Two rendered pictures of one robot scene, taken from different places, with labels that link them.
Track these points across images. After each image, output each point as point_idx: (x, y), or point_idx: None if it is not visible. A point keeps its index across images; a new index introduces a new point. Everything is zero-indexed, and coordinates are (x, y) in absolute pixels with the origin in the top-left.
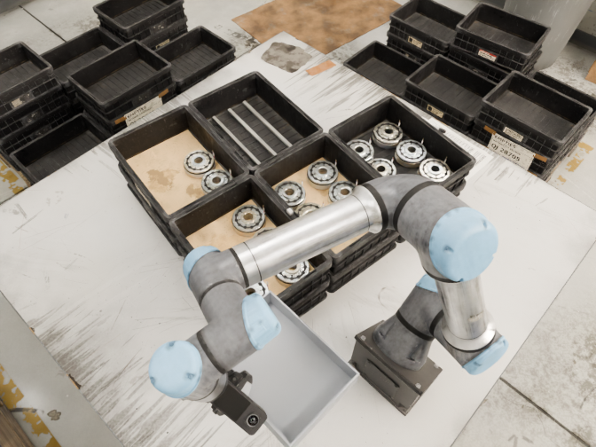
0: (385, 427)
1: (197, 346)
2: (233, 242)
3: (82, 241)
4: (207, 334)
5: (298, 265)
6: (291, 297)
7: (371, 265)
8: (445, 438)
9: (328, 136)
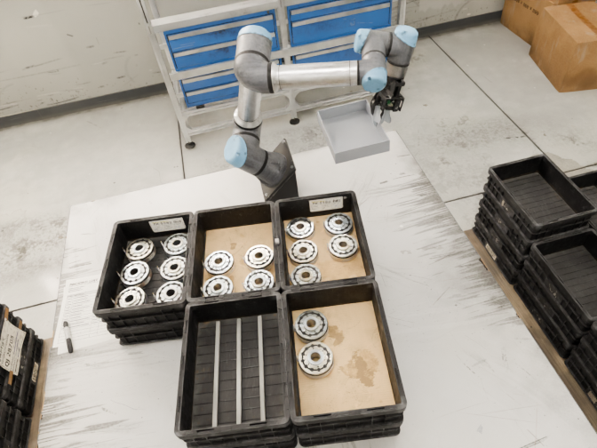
0: (304, 172)
1: (394, 34)
2: (328, 271)
3: (465, 383)
4: (387, 35)
5: (295, 224)
6: None
7: None
8: None
9: (188, 295)
